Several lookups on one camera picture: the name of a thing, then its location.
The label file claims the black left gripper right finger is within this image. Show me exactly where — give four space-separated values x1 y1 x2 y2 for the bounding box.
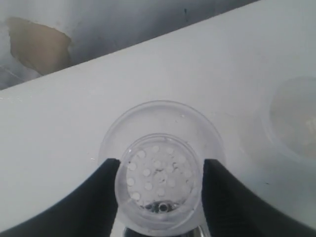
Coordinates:
201 159 316 237

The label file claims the stainless steel cup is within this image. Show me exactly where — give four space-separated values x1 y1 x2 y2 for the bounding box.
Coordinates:
123 227 205 237

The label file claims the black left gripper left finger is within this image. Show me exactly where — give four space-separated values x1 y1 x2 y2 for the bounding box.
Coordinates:
0 158 120 237

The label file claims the clear shaker strainer lid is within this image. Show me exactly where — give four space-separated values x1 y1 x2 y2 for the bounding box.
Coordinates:
98 100 225 232

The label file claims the translucent plastic container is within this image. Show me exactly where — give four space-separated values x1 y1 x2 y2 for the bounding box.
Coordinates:
261 76 316 165

